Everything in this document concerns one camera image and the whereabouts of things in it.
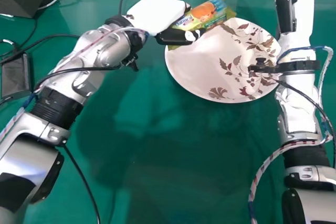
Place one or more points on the plate with brown leaf pattern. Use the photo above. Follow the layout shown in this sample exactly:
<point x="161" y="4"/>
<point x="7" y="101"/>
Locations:
<point x="204" y="64"/>

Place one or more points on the yellow-green biscuit packet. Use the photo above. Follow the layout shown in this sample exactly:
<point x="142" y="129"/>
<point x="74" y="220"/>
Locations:
<point x="207" y="11"/>

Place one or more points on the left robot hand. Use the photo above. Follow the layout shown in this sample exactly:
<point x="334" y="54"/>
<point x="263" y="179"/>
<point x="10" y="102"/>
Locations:
<point x="157" y="11"/>

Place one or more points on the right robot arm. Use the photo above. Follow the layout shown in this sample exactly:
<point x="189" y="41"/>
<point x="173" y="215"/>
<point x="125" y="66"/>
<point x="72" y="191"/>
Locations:
<point x="299" y="108"/>

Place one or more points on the black framed flat device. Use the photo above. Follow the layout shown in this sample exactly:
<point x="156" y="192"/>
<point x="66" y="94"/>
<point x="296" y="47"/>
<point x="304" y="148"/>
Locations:
<point x="14" y="77"/>

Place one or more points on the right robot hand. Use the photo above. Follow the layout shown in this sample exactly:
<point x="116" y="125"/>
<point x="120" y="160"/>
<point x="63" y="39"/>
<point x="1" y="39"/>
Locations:
<point x="296" y="45"/>

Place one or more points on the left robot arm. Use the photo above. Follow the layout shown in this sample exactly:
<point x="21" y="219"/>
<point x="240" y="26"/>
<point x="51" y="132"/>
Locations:
<point x="99" y="48"/>

